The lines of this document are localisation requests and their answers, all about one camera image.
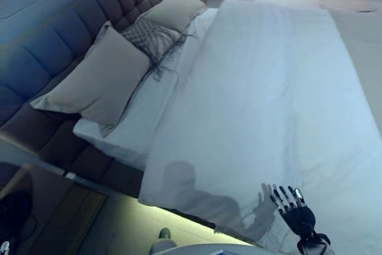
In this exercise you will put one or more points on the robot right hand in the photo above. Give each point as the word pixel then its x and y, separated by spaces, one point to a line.
pixel 300 217

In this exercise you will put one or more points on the white duvet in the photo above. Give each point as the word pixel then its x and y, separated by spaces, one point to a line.
pixel 253 102

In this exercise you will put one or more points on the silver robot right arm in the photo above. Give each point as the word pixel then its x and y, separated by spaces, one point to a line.
pixel 316 244

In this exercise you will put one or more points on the grey robot torso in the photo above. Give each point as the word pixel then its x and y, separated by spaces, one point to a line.
pixel 209 250

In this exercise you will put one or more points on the robot left leg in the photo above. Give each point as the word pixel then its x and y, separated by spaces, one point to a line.
pixel 164 234

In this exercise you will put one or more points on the beige pillow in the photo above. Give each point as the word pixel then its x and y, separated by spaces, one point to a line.
pixel 101 79
pixel 176 10

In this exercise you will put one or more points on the grey knitted fringed cushion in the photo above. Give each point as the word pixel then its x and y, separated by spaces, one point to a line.
pixel 140 32

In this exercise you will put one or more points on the brown tufted upholstered headboard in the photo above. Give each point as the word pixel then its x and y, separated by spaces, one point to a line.
pixel 59 43

